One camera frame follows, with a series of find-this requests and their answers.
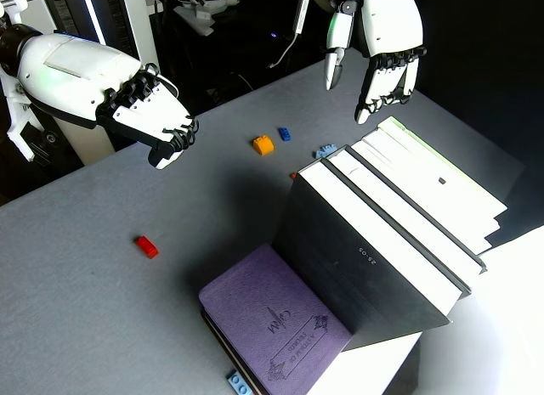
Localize thin black book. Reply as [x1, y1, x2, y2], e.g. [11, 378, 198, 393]
[326, 144, 489, 286]

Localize orange toy block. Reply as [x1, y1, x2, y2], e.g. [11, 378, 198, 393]
[252, 133, 275, 157]

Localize grey tablecloth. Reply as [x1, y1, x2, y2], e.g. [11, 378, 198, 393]
[0, 46, 528, 395]

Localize white pedestal column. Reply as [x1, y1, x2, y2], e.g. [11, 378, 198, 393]
[49, 112, 116, 166]

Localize light blue flat brick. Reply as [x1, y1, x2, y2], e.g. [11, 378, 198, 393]
[224, 369, 256, 395]

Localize purple embossed notebook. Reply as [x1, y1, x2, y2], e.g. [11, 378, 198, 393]
[198, 243, 354, 395]

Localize white cable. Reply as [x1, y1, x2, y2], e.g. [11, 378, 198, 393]
[268, 31, 301, 70]

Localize red toy block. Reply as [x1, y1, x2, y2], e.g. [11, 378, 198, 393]
[134, 235, 160, 260]

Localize white power strip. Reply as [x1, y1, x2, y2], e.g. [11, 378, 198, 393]
[292, 0, 311, 36]

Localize white book with green edge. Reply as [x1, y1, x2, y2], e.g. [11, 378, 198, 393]
[377, 116, 510, 216]

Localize white upright panel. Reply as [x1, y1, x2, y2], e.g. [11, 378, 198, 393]
[78, 0, 161, 67]

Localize white plastic parts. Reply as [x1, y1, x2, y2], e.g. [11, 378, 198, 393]
[173, 0, 241, 36]

